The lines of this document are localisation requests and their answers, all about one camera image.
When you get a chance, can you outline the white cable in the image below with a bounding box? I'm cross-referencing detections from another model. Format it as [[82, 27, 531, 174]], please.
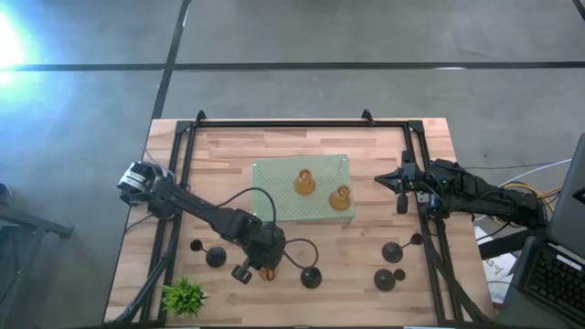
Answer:
[[497, 158, 572, 188]]

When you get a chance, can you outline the small green artificial plant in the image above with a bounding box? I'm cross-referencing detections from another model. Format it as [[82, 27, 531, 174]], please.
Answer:
[[160, 275, 210, 320]]

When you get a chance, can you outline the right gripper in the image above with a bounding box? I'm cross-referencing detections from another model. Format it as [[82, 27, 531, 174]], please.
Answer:
[[374, 150, 429, 216]]

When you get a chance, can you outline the white paper sheet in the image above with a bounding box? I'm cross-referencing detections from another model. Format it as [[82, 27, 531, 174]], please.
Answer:
[[473, 226, 518, 310]]

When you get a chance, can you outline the black metal stand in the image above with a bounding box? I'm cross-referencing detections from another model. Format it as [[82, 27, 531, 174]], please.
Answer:
[[0, 200, 75, 321]]

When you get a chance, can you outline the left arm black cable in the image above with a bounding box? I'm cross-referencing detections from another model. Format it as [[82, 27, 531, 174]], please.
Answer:
[[214, 186, 320, 271]]

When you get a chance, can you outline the black metal bar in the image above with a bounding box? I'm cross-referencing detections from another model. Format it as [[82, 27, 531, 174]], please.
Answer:
[[477, 226, 552, 260]]

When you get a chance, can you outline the laptop keyboard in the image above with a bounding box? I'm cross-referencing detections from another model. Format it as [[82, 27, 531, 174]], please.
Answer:
[[495, 235, 585, 329]]

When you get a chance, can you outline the tall black candlestick holder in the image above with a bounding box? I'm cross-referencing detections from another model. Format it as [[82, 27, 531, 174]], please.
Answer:
[[189, 239, 229, 269], [381, 232, 425, 265]]

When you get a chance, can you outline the short black candlestick holder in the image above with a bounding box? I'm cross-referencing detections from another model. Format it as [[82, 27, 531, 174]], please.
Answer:
[[300, 266, 324, 290], [373, 268, 408, 293]]

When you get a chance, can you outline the black aluminium frame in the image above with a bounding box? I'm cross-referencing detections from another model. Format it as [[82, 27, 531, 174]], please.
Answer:
[[109, 109, 497, 326]]

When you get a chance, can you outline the green perforated metal shelf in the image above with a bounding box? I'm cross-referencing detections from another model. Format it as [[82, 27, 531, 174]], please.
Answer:
[[251, 154, 356, 229]]

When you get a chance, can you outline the thin black floor cable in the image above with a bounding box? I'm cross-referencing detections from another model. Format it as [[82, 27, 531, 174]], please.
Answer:
[[465, 162, 572, 171]]

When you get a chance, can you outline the grey laptop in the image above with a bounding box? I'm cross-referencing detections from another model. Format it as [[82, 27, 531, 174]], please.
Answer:
[[520, 132, 585, 325]]

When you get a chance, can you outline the yellow cable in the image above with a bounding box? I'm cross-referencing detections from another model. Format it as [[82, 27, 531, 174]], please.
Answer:
[[500, 182, 564, 216]]

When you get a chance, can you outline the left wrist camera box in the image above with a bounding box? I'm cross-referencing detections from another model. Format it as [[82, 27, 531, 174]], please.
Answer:
[[230, 263, 254, 286]]

